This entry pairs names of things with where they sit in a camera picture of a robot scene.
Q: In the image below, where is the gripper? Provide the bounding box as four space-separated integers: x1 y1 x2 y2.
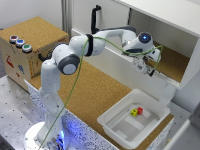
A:
131 55 154 75

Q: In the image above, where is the pink block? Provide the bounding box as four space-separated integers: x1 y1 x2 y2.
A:
136 106 144 115

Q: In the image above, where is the yellow block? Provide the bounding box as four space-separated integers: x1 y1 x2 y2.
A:
130 108 139 117

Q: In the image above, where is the white cabinet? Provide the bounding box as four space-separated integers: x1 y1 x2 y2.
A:
69 0 200 105

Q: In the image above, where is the white sliding door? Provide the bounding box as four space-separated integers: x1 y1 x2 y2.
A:
71 0 133 60

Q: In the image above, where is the white plastic box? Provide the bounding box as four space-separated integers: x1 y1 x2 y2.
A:
96 87 172 150

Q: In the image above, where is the green button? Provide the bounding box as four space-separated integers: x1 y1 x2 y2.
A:
21 43 33 54

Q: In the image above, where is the blue button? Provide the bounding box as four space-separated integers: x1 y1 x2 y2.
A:
15 38 26 48

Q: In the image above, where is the red button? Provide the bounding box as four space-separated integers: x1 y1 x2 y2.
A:
8 34 19 44

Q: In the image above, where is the green cable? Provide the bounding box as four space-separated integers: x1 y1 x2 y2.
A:
37 35 165 150

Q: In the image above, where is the black door handle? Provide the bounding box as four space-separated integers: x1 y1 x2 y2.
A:
90 4 103 35

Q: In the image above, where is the black drawer handle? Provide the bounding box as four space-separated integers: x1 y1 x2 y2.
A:
37 49 54 64

